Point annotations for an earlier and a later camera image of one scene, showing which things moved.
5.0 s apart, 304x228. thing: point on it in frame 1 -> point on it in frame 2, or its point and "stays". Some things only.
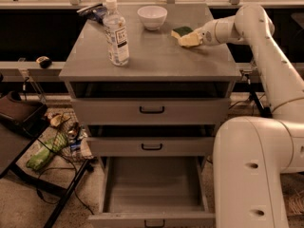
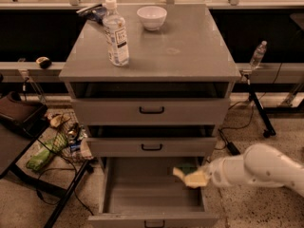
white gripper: [207, 34] -> [217, 172]
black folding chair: [21, 123] stays
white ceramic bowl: [152, 17] stays
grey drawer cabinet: [169, 96] stays
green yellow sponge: [180, 31] -> [187, 168]
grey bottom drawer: [153, 192] stays
